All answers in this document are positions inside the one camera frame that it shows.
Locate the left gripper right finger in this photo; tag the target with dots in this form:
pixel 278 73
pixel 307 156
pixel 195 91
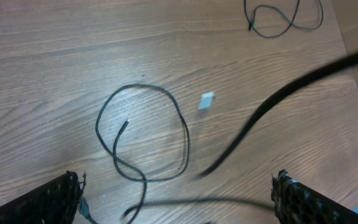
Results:
pixel 295 203

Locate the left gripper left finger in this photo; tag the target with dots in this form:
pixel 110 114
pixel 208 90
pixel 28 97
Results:
pixel 54 202

